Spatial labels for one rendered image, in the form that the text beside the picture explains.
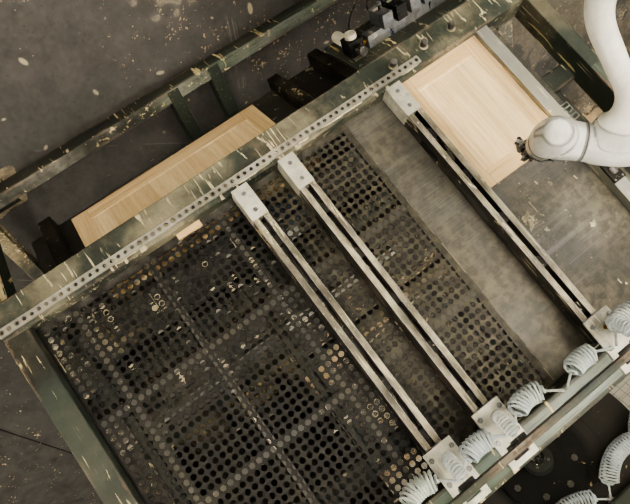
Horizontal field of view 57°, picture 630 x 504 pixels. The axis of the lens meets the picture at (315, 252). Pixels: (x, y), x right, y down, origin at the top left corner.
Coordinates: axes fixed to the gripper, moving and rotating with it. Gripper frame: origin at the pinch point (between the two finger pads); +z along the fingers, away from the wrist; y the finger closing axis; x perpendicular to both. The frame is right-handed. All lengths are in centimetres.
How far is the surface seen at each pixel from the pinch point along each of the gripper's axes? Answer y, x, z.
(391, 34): -61, 23, 20
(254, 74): -121, -4, 73
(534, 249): 16.5, -25.4, 2.0
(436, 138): -28.3, -5.9, 8.7
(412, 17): -57, 32, 22
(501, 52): -22.3, 34.1, 24.0
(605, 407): 74, -64, 39
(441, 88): -35.2, 12.2, 18.1
